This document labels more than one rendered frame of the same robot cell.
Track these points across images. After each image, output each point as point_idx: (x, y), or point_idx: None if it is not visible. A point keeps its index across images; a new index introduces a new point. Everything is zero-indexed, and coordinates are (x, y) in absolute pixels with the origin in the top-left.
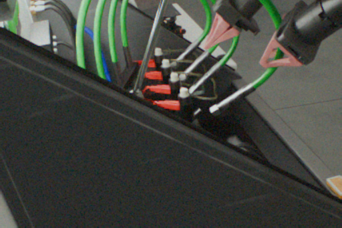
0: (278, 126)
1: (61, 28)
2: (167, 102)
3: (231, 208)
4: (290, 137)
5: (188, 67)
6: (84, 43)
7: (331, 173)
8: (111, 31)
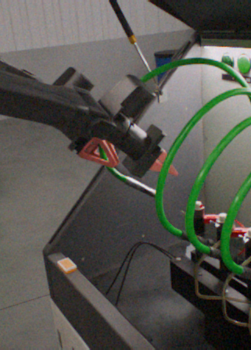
0: (120, 320)
1: None
2: (216, 216)
3: None
4: (105, 307)
5: (230, 253)
6: None
7: (71, 278)
8: None
